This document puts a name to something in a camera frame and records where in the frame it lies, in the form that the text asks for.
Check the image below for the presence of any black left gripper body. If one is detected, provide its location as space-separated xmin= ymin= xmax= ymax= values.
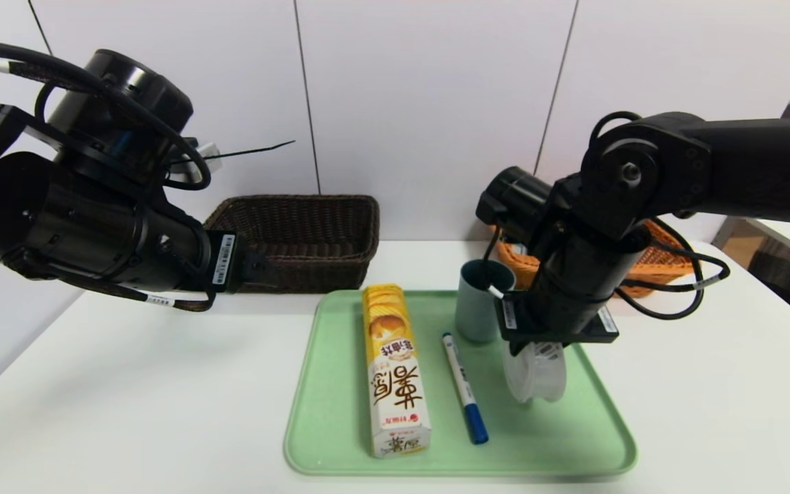
xmin=149 ymin=209 xmax=247 ymax=293

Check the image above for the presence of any yellow potato chips box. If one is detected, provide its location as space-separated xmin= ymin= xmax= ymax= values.
xmin=362 ymin=283 xmax=432 ymax=458

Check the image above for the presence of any blue-grey plastic cup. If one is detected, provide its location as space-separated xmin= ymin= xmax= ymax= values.
xmin=454 ymin=259 xmax=516 ymax=344

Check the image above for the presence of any white marker with blue cap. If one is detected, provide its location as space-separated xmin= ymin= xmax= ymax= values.
xmin=441 ymin=332 xmax=490 ymax=445

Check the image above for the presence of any clear tape roll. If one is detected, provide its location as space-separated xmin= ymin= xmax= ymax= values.
xmin=503 ymin=340 xmax=567 ymax=404

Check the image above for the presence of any dark brown wicker basket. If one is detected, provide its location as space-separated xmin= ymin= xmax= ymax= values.
xmin=203 ymin=195 xmax=381 ymax=294

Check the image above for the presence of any orange wicker basket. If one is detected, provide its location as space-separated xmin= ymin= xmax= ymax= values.
xmin=491 ymin=218 xmax=699 ymax=298

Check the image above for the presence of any black zip tie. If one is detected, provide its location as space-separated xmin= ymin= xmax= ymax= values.
xmin=213 ymin=140 xmax=296 ymax=160

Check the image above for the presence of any light green plastic tray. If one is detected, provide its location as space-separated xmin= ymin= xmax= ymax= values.
xmin=283 ymin=289 xmax=638 ymax=476

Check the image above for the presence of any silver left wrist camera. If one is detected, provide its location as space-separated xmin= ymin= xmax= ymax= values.
xmin=186 ymin=139 xmax=223 ymax=169

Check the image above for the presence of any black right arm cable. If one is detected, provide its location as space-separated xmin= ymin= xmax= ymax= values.
xmin=614 ymin=216 xmax=732 ymax=321

